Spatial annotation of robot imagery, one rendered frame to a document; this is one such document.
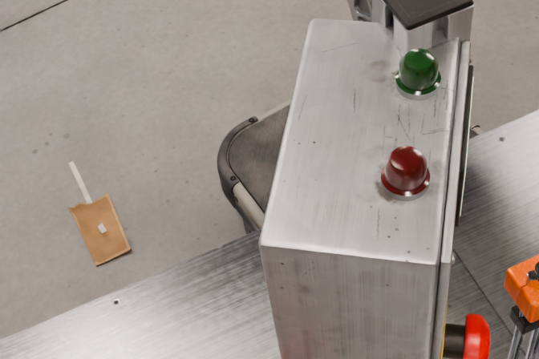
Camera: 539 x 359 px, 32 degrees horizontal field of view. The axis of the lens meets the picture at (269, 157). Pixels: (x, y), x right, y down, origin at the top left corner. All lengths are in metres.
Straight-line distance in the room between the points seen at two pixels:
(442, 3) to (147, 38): 2.19
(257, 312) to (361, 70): 0.68
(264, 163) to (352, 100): 1.53
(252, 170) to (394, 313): 1.55
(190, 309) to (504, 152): 0.48
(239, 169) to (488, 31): 0.91
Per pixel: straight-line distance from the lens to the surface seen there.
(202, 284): 1.24
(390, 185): 0.50
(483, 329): 0.62
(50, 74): 2.71
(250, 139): 2.12
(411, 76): 0.54
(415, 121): 0.54
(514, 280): 0.81
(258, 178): 2.05
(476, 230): 1.27
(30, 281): 2.32
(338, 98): 0.55
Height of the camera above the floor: 1.89
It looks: 52 degrees down
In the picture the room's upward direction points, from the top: 9 degrees counter-clockwise
